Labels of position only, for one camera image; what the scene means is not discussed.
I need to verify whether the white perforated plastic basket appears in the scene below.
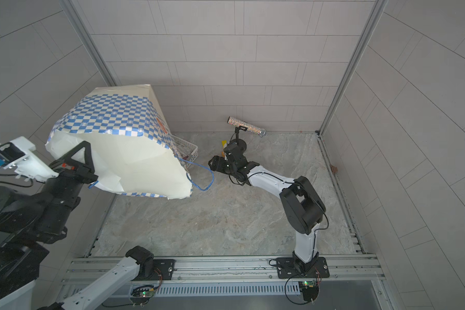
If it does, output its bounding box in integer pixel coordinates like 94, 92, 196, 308
172, 135, 198, 169

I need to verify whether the blue checkered paper bag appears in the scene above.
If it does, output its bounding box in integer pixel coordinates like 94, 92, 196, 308
45, 84, 209, 200

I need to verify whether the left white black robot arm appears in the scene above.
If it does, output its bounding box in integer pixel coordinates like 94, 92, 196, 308
0, 137, 98, 309

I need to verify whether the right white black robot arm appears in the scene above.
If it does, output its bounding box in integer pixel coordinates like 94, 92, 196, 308
208, 142, 329, 273

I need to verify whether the left circuit board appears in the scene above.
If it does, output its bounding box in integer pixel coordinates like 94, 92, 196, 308
129, 285, 159, 304

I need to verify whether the circuit board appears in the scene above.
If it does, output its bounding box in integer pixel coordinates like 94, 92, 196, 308
298, 280, 320, 304
129, 285, 159, 304

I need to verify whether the right circuit board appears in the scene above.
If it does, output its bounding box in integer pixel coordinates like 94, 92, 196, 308
298, 280, 320, 304

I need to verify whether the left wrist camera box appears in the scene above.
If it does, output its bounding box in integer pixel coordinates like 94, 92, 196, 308
0, 136, 59, 183

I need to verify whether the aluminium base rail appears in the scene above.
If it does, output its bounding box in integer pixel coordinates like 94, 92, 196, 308
59, 253, 386, 287

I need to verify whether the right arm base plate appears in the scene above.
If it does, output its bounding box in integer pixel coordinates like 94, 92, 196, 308
269, 257, 330, 279

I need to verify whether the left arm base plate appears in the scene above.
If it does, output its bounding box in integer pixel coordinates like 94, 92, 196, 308
134, 259, 176, 281

